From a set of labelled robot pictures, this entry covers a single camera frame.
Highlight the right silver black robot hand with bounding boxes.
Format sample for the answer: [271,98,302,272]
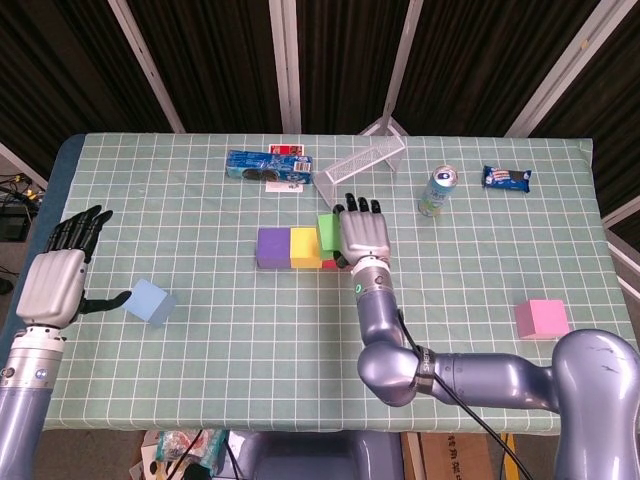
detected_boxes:
[332,191,391,271]

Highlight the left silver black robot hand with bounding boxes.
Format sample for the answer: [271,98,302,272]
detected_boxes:
[16,204,132,329]

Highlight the green foam cube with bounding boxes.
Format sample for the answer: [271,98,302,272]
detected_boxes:
[317,213,344,251]

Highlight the yellow foam cube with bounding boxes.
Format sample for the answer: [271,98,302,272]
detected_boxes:
[289,227,324,270]

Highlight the purple foam cube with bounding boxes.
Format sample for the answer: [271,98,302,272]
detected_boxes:
[256,227,293,271]

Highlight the light blue foam cube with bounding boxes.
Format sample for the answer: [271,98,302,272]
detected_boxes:
[122,279,179,329]

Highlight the light pink foam cube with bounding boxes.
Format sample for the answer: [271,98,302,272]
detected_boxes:
[514,299,571,341]

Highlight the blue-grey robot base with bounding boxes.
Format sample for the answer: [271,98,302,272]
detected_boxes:
[219,429,405,480]

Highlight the black equipment box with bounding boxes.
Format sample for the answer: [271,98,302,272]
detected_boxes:
[0,208,39,242]

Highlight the light blue drink can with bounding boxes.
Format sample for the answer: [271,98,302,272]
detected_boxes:
[418,165,459,218]

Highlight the blue cookie box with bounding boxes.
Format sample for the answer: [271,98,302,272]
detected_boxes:
[226,150,315,185]

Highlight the blue snack packet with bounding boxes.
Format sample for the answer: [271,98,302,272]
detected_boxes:
[481,165,533,193]

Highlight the green checked tablecloth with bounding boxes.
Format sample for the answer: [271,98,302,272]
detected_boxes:
[13,132,624,434]

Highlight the teal snack bag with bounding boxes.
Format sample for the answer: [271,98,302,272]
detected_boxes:
[155,429,227,474]

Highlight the dark pleated curtain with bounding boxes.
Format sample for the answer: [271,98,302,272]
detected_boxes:
[0,0,640,241]

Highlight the brown cardboard box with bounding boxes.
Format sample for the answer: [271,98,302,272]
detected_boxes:
[402,432,519,480]

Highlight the white wire mesh basket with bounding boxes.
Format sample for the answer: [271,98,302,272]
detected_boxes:
[313,135,407,210]

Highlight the tangled floor cables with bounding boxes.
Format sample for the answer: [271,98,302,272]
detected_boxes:
[0,172,49,207]

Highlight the white frame bar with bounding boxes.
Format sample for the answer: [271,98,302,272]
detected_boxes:
[602,196,640,226]
[607,239,640,296]
[0,142,50,190]

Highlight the white frame post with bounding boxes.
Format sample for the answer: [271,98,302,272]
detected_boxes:
[382,0,426,109]
[504,0,621,137]
[107,0,186,134]
[268,0,304,134]

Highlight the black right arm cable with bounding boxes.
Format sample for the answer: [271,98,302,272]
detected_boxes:
[397,309,534,480]

